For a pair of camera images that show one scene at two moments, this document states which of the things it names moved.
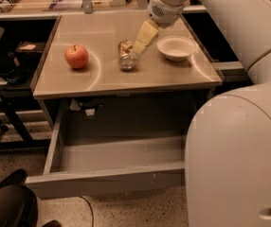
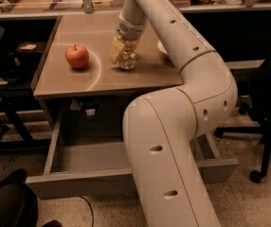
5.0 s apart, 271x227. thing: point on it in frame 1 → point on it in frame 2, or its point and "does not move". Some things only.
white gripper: [162, 12] → [128, 29]
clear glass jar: [127, 56] does not move
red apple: [77, 56] does not move
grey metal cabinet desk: [157, 95] does not move
